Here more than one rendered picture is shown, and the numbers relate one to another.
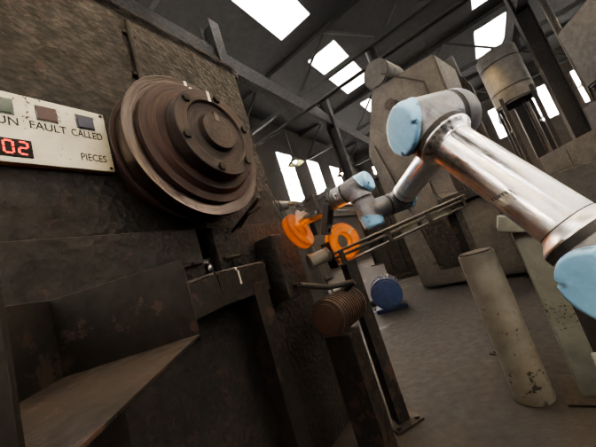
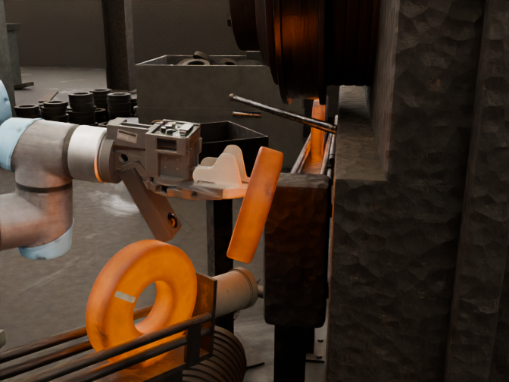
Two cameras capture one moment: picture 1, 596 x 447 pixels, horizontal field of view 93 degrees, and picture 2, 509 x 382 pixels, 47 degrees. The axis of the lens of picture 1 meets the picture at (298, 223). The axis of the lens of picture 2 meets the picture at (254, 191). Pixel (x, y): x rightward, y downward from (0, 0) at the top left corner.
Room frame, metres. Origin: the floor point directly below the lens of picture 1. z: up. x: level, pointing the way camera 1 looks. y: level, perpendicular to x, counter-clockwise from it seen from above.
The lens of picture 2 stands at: (1.80, -0.30, 1.04)
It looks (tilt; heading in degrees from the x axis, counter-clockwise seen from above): 17 degrees down; 155
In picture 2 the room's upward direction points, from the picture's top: straight up
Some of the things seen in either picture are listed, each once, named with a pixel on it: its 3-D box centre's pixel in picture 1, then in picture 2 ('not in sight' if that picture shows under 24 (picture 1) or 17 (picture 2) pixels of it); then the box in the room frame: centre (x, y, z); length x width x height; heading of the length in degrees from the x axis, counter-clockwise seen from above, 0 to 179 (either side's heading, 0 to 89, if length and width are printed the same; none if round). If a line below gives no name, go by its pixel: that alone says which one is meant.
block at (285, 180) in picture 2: (277, 268); (298, 250); (1.06, 0.12, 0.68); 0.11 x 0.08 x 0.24; 57
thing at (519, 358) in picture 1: (503, 321); not in sight; (1.07, -0.59, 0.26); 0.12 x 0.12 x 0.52
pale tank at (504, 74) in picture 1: (529, 129); not in sight; (7.04, -6.37, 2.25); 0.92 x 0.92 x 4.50
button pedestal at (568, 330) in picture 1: (552, 296); not in sight; (1.02, -0.75, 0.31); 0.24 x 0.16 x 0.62; 147
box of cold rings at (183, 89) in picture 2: not in sight; (227, 111); (-1.82, 1.18, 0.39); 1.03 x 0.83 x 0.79; 61
